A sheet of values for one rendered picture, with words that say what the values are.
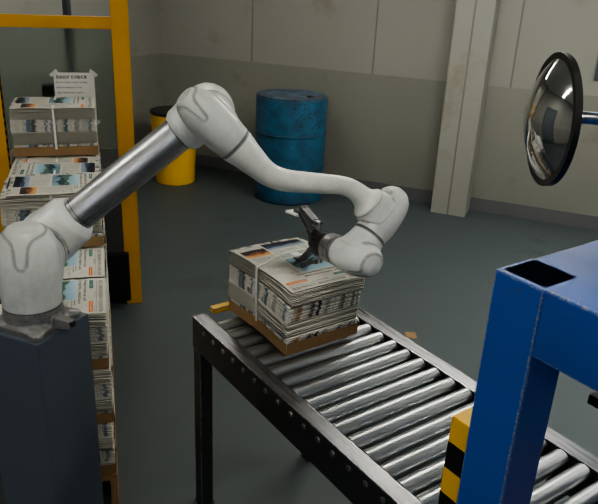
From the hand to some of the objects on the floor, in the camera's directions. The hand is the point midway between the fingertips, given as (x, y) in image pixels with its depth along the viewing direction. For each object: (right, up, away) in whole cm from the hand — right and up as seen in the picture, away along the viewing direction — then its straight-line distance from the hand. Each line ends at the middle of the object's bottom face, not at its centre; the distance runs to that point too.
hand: (290, 231), depth 220 cm
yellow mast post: (-162, -40, +179) cm, 245 cm away
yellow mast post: (-99, -36, +197) cm, 223 cm away
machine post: (+28, -152, -70) cm, 170 cm away
